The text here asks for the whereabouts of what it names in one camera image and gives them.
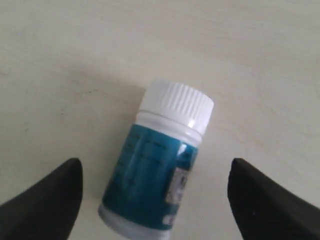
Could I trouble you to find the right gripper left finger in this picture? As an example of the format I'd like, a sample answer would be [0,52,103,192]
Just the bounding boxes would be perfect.
[0,158,83,240]

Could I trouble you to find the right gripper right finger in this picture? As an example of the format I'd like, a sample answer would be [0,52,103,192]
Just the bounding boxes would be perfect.
[227,158,320,240]

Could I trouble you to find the teal label pill bottle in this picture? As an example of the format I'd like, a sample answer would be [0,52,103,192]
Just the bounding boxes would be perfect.
[98,80,214,240]

